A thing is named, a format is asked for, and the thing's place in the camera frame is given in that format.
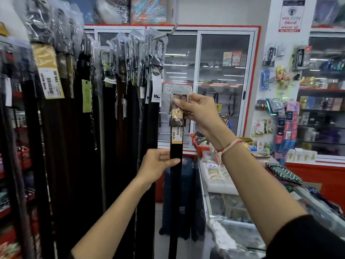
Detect person's left forearm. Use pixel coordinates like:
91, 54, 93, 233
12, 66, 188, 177
71, 176, 153, 259

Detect hanging small merchandise packets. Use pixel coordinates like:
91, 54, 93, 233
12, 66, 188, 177
252, 45, 302, 160

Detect person's left hand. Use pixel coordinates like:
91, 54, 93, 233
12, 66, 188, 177
137, 148, 181, 187

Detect glass-fronted shelf unit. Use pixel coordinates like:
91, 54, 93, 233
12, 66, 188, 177
295, 26, 345, 163

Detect row of white small boxes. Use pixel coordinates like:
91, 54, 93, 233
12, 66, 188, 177
286, 149, 318, 163

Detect red shelf rack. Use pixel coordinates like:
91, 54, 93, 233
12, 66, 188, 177
0, 89, 43, 259

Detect white plastic-wrapped bundle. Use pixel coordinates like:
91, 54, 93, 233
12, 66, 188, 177
207, 218, 239, 258

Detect pink thread bracelet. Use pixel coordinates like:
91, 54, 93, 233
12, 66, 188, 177
215, 138, 242, 165

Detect red plastic basket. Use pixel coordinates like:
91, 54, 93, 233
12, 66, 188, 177
190, 133, 211, 157

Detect green striped fabric pouch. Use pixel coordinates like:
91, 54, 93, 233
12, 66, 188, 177
265, 162, 303, 185

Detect row of hanging packaged belts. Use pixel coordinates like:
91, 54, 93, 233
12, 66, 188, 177
0, 0, 168, 259

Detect white and red wall sign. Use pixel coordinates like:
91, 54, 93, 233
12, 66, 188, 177
278, 0, 306, 33

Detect glass display counter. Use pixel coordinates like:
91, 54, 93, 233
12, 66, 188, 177
197, 155, 345, 259

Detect metal display hook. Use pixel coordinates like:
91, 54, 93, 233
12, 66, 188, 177
153, 24, 179, 41

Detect black belt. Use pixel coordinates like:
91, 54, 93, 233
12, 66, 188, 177
164, 84, 193, 259

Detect person's right forearm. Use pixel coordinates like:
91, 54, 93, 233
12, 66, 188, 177
209, 131, 309, 246

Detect clear packet of bangles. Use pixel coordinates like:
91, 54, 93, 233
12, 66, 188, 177
205, 162, 230, 184

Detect white glass-door cabinet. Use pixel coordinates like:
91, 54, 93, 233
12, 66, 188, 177
84, 25, 261, 153

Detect person's right hand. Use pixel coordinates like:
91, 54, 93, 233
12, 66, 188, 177
173, 93, 233, 142

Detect colourful packaged bedding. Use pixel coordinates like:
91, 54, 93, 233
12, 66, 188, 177
61, 0, 176, 25

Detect black sleeve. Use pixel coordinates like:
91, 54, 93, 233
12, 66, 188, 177
263, 215, 345, 259

